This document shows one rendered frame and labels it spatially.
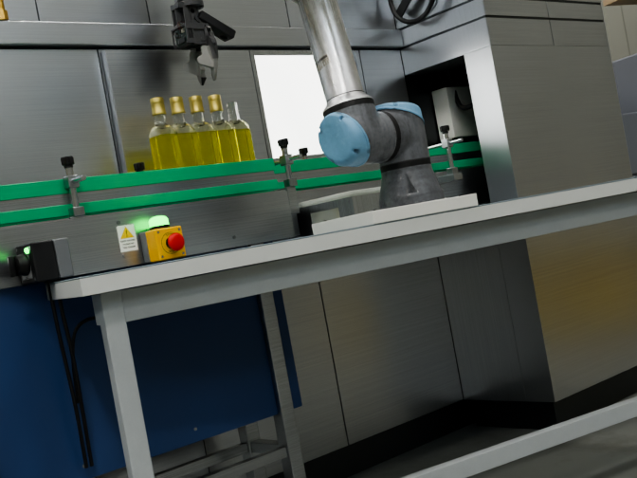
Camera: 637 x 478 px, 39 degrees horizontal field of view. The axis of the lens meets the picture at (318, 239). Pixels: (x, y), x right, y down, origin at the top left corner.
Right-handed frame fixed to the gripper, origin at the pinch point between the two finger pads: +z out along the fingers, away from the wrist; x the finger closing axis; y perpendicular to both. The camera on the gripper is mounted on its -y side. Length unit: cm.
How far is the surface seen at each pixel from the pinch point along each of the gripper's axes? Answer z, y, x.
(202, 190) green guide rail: 30.3, 17.9, 13.7
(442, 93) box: 5, -105, -10
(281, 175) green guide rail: 28.3, -14.9, 3.8
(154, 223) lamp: 37, 36, 20
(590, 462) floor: 121, -69, 48
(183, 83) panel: -1.5, 0.4, -12.3
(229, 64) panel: -6.9, -16.6, -12.3
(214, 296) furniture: 54, 41, 46
